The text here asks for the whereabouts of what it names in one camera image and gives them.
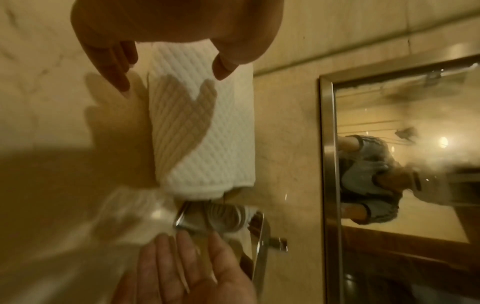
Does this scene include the person's right hand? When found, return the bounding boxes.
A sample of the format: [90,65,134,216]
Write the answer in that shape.
[112,231,261,304]

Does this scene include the person's left hand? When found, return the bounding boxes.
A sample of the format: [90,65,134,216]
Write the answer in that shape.
[70,0,285,93]

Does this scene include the large white towel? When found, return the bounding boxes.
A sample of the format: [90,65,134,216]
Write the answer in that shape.
[147,41,257,199]

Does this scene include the beige marble countertop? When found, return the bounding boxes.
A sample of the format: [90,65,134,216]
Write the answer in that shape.
[0,0,324,304]

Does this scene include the chrome faucet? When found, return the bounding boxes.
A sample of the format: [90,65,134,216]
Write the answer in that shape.
[171,200,290,293]

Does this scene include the metal framed wall mirror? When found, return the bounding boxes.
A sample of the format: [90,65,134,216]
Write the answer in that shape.
[318,53,480,304]

